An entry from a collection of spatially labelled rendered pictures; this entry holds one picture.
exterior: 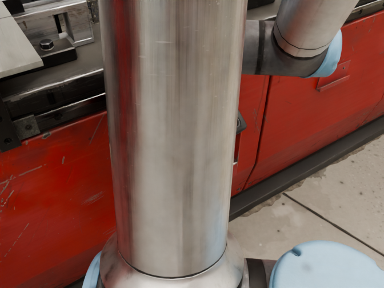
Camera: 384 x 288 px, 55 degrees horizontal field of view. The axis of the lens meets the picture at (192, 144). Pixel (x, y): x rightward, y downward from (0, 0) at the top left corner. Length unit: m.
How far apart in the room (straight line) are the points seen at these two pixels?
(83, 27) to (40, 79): 0.16
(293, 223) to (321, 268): 1.29
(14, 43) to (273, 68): 0.40
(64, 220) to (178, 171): 0.83
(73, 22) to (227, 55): 0.69
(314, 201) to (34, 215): 1.17
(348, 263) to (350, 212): 1.39
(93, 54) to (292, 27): 0.52
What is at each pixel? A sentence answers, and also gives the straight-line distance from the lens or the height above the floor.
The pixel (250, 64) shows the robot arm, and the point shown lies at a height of 1.02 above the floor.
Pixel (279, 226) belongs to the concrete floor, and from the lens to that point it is 1.59.
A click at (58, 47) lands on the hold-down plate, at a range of 0.84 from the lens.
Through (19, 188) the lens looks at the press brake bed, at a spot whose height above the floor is 0.65.
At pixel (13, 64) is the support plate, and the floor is 1.00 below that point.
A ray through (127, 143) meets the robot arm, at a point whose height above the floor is 1.13.
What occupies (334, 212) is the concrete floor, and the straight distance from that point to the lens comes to 1.70.
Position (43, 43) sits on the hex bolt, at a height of 0.92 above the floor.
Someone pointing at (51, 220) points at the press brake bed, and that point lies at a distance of 1.02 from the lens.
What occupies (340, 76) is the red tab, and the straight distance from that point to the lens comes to 1.43.
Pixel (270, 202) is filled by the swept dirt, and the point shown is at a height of 0.00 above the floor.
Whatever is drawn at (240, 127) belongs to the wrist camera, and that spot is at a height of 0.85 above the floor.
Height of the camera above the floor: 1.28
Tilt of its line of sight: 43 degrees down
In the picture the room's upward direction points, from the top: straight up
